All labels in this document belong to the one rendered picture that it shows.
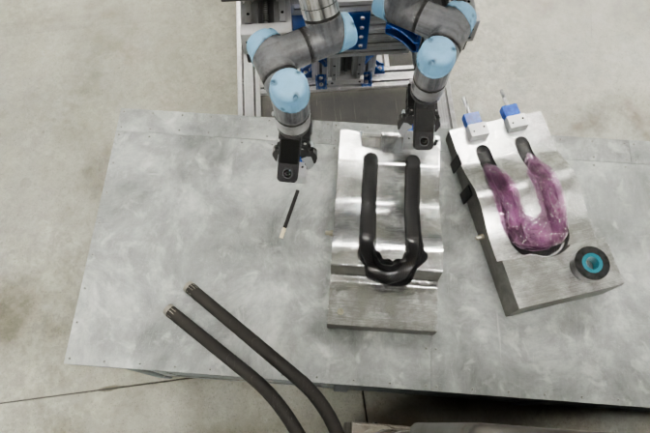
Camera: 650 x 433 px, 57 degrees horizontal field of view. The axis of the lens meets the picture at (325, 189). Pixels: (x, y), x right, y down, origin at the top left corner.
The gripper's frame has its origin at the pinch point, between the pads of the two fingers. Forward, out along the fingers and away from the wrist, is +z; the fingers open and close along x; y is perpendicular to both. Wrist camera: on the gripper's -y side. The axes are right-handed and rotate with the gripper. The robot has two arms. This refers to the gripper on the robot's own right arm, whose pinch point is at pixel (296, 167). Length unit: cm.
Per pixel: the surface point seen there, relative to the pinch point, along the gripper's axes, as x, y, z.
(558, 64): -105, 100, 95
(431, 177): -34.0, 2.5, 6.4
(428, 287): -33.6, -25.3, 9.0
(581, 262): -67, -19, 0
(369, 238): -18.8, -15.6, 3.4
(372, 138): -18.7, 13.5, 8.8
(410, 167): -28.6, 5.0, 6.8
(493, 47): -76, 106, 95
